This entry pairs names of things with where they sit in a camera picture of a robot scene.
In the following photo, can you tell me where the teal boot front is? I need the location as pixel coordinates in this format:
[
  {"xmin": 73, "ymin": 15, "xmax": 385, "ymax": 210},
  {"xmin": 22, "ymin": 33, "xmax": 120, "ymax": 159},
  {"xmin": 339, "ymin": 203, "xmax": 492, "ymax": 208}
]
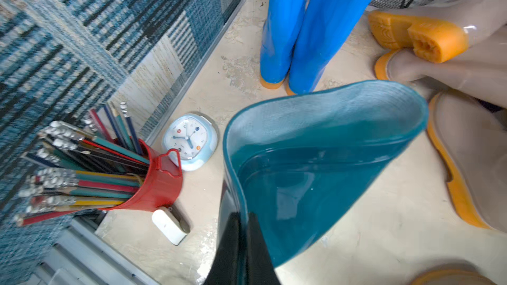
[{"xmin": 411, "ymin": 269, "xmax": 496, "ymax": 285}]

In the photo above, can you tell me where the bundle of pens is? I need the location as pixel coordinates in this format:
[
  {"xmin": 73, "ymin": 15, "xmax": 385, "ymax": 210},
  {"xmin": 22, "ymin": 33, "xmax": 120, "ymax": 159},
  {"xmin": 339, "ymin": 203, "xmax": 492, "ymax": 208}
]
[{"xmin": 14, "ymin": 101, "xmax": 150, "ymax": 227}]

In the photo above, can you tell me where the white small box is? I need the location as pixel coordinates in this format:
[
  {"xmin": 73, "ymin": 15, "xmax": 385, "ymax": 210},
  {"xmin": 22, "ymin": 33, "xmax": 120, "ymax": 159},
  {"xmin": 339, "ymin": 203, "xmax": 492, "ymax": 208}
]
[{"xmin": 152, "ymin": 205, "xmax": 191, "ymax": 246}]

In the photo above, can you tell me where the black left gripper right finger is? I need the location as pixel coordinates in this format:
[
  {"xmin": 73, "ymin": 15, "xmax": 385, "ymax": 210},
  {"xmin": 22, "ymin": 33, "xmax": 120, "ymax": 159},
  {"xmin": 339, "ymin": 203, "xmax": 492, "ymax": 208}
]
[{"xmin": 246, "ymin": 212, "xmax": 281, "ymax": 285}]

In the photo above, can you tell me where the blue rain boot upright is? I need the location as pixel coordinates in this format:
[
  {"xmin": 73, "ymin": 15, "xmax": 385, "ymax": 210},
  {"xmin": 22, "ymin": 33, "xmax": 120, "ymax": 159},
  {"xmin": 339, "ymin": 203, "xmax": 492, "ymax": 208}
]
[{"xmin": 260, "ymin": 0, "xmax": 307, "ymax": 89}]

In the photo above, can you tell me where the teal boot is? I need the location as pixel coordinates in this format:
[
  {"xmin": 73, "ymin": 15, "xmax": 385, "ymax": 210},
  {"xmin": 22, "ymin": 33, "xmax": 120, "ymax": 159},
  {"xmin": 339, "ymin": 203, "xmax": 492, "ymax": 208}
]
[
  {"xmin": 411, "ymin": 269, "xmax": 496, "ymax": 285},
  {"xmin": 217, "ymin": 80, "xmax": 429, "ymax": 284}
]

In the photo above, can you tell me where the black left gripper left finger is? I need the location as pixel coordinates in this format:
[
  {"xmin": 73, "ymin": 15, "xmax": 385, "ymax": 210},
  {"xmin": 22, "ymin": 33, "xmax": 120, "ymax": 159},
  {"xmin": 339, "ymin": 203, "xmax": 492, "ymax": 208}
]
[{"xmin": 203, "ymin": 212, "xmax": 240, "ymax": 285}]

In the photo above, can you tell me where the aluminium front rail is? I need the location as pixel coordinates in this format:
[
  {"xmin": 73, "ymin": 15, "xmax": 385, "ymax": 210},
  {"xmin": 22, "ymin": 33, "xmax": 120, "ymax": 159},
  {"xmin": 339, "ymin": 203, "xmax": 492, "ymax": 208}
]
[{"xmin": 25, "ymin": 217, "xmax": 158, "ymax": 284}]

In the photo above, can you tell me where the beige boot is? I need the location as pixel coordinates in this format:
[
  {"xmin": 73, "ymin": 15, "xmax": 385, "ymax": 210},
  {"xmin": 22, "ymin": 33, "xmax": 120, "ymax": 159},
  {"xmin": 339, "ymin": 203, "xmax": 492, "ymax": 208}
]
[
  {"xmin": 368, "ymin": 0, "xmax": 506, "ymax": 63},
  {"xmin": 427, "ymin": 90, "xmax": 506, "ymax": 232},
  {"xmin": 374, "ymin": 26, "xmax": 506, "ymax": 108}
]

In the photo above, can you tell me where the beige boot front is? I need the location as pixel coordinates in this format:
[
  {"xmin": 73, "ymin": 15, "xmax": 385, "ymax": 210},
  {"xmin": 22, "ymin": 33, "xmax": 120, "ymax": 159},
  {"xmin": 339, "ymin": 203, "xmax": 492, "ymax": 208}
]
[{"xmin": 427, "ymin": 90, "xmax": 506, "ymax": 232}]

